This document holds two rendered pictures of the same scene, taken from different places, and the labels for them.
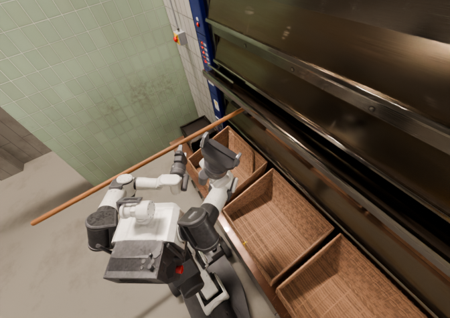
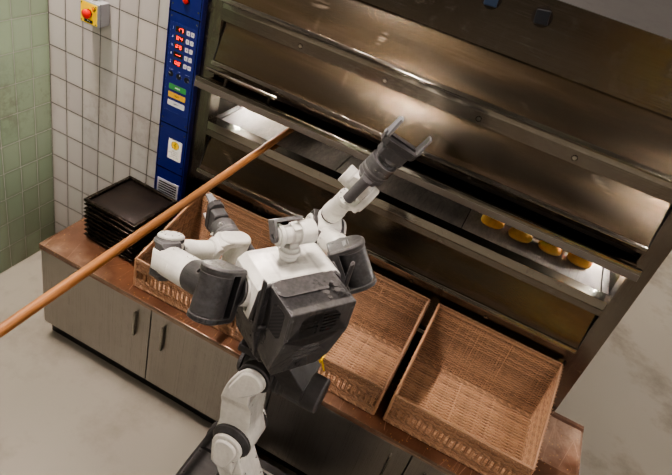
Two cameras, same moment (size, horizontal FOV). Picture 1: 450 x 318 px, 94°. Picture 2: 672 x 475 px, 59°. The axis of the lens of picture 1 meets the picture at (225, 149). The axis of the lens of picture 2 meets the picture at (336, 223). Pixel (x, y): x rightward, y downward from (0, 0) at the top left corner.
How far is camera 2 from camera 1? 141 cm
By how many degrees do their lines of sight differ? 41
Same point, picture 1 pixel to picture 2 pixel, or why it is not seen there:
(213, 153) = (398, 142)
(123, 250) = (291, 288)
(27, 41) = not seen: outside the picture
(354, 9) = (464, 29)
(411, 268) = (520, 299)
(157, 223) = (309, 258)
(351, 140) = (459, 157)
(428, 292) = (538, 316)
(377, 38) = (480, 55)
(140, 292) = not seen: outside the picture
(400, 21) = (500, 44)
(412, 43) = (506, 62)
